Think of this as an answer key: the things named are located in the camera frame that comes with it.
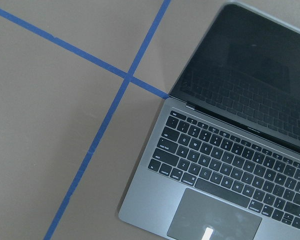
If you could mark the grey laptop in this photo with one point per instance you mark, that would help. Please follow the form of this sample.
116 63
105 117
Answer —
223 158

